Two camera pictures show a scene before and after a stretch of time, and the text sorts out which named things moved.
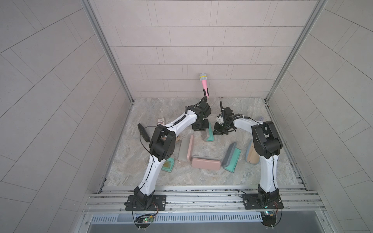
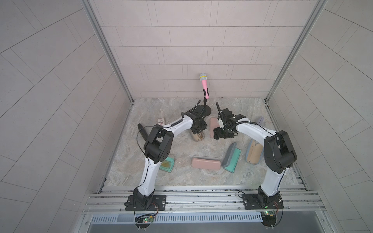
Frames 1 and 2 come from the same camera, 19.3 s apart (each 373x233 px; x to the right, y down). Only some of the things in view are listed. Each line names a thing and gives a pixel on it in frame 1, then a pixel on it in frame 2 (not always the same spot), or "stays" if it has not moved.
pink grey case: x=185 y=148 to x=214 y=124
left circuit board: x=144 y=219 stays
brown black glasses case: x=144 y=133 stays
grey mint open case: x=231 y=158 stays
